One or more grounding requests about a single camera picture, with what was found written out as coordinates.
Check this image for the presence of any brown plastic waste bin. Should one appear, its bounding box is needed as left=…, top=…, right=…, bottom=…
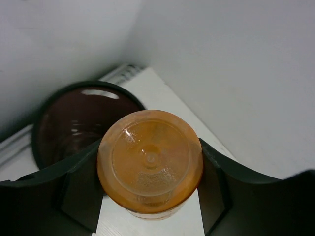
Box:
left=31, top=80, right=147, bottom=171

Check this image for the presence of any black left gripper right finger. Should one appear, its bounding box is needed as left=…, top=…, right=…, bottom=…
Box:
left=198, top=141, right=315, bottom=236

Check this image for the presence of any orange bottle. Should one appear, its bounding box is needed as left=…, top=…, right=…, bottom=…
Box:
left=97, top=110, right=203, bottom=220

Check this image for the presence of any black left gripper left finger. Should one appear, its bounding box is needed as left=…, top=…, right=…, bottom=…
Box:
left=0, top=141, right=104, bottom=236

